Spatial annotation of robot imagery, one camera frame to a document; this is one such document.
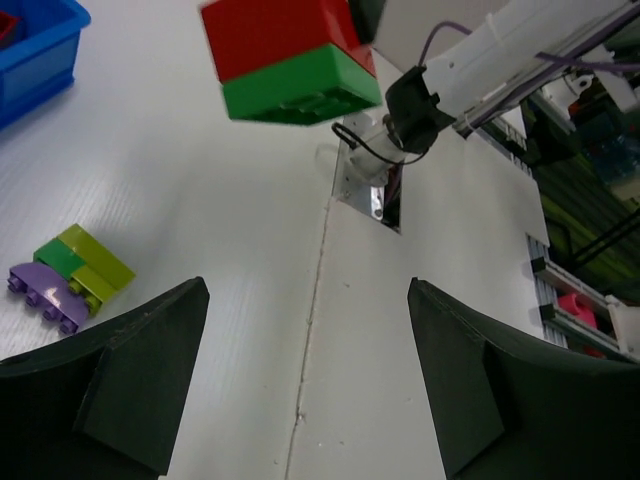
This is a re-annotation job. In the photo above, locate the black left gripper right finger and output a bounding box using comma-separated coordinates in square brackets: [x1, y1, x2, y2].
[407, 279, 639, 479]

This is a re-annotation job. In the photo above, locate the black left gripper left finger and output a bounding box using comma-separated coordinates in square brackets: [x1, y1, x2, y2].
[1, 277, 209, 479]

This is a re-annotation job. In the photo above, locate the purple scalloped lego piece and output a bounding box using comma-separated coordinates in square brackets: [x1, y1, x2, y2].
[7, 262, 89, 335]

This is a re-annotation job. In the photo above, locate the lime sloped lego brick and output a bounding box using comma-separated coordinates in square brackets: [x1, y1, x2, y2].
[69, 265, 118, 317]

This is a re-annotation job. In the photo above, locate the green lego brick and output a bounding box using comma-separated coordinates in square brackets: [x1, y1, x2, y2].
[33, 238, 86, 280]

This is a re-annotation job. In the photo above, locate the small green red lego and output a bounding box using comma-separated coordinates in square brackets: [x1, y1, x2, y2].
[200, 0, 382, 126]

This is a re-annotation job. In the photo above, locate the lime long lego brick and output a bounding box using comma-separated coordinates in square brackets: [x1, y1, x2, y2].
[57, 224, 136, 291]

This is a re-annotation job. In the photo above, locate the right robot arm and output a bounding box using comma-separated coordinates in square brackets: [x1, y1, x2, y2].
[332, 1, 639, 187]

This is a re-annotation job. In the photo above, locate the blue divided sorting bin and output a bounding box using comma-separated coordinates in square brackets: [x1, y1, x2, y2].
[1, 1, 91, 128]

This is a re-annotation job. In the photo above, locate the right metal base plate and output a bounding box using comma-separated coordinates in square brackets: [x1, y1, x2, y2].
[333, 113, 391, 221]

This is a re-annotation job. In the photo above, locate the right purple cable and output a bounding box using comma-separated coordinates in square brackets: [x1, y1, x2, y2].
[419, 20, 640, 131]

